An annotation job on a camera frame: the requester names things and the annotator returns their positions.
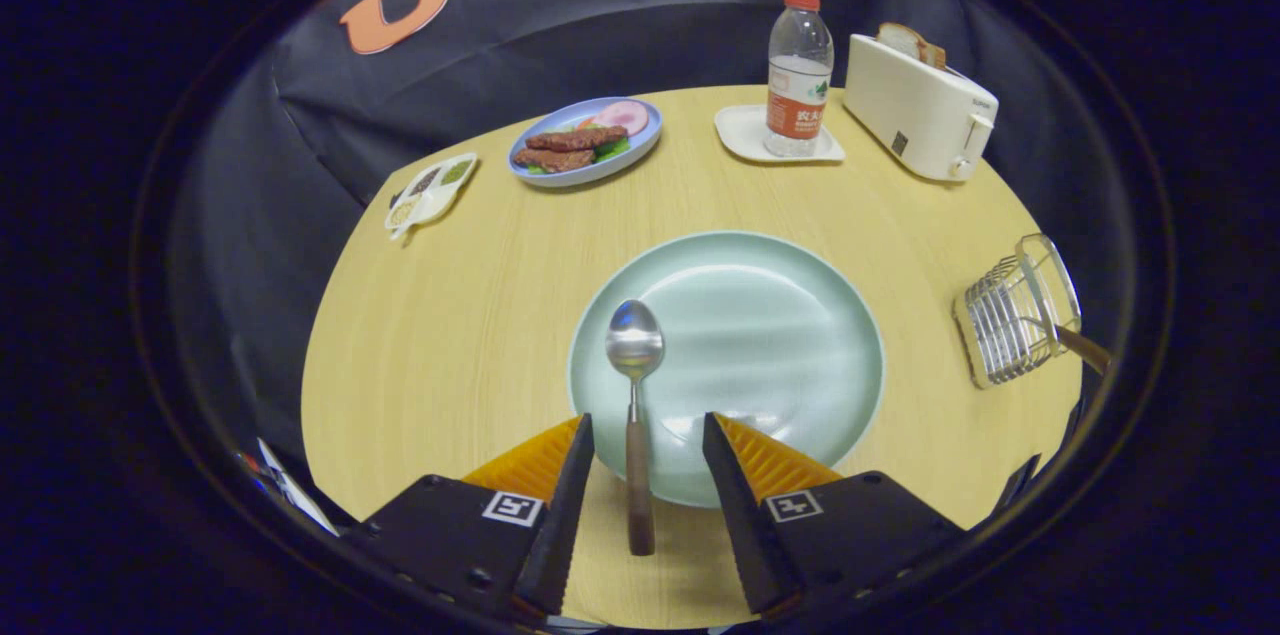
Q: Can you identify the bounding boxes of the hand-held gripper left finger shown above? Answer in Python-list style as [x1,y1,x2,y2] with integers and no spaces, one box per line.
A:
[345,413,596,621]

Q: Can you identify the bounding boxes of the cream white toaster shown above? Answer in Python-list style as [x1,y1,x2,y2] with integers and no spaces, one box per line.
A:
[843,34,1000,183]

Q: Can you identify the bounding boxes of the white slanted board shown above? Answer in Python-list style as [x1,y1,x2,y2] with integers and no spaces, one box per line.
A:
[258,438,339,536]

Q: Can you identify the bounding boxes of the white divided condiment dish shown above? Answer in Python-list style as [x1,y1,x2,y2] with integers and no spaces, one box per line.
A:
[384,152,480,242]

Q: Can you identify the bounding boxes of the clear water bottle red cap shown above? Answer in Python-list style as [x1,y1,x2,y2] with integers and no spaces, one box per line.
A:
[764,0,835,159]

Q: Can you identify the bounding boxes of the fork with wooden handle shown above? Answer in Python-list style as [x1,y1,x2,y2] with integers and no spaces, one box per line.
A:
[1018,255,1113,374]

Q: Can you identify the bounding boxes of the blue plate with food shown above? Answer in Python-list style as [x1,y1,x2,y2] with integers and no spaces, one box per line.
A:
[507,96,664,189]

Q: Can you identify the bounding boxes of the pink ham slice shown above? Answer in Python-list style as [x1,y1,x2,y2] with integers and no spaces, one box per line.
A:
[592,100,651,136]

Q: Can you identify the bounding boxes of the white square coaster tray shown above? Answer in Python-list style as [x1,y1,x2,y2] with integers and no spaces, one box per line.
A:
[714,105,846,164]

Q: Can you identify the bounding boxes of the metal wire basket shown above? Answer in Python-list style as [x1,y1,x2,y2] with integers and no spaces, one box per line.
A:
[952,233,1083,390]

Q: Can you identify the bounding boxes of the spoon with wooden handle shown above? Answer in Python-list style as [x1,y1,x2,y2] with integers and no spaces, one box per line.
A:
[605,299,666,557]

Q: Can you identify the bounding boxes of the brown meat patty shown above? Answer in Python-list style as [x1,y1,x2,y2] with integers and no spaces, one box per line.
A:
[513,148,598,174]
[526,126,629,153]

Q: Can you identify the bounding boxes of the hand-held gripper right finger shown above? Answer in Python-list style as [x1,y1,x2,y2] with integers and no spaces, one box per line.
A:
[702,412,966,621]

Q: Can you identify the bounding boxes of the pale green round plate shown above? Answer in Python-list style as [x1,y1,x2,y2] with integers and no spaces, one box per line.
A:
[568,231,886,509]

